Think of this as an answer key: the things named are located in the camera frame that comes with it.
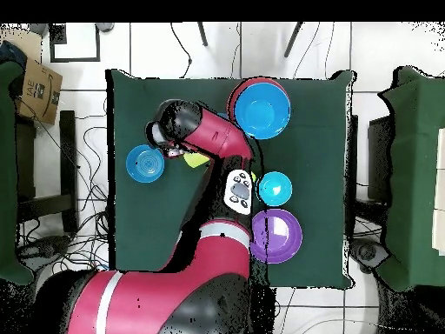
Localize black tripod leg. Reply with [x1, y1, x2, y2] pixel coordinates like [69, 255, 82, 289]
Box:
[283, 22, 303, 58]
[196, 22, 209, 47]

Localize white board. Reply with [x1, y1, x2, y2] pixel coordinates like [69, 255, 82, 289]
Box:
[431, 127, 445, 252]

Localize thin black floor cable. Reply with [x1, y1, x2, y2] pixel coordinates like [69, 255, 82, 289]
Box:
[169, 22, 193, 78]

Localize dark green table cloth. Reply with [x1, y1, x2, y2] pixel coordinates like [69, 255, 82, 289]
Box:
[104, 68, 357, 291]

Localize black stool frame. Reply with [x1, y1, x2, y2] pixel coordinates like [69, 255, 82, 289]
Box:
[16, 110, 79, 234]

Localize cardboard box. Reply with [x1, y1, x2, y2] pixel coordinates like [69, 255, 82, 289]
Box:
[16, 57, 64, 125]

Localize large deep blue bowl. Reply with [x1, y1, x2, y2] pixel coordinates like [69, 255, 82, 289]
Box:
[233, 82, 292, 141]

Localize black furniture piece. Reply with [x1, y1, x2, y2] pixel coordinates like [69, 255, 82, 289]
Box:
[367, 116, 393, 203]

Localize large orange bowl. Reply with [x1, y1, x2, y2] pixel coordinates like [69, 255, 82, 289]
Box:
[226, 77, 290, 140]

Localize green cloth side table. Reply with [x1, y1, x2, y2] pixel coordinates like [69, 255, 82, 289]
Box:
[377, 65, 445, 292]
[0, 60, 35, 286]

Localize yellow cup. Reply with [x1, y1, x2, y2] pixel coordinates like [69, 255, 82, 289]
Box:
[183, 151, 211, 170]

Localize black square floor frame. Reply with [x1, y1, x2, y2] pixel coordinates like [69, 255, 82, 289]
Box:
[49, 22, 101, 63]

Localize small light blue bowl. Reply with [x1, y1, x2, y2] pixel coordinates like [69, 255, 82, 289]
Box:
[256, 170, 293, 207]

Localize purple bowl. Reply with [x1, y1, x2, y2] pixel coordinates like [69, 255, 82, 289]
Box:
[249, 208, 303, 264]

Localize dark blue bag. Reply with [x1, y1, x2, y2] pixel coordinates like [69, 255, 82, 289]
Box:
[0, 40, 28, 69]

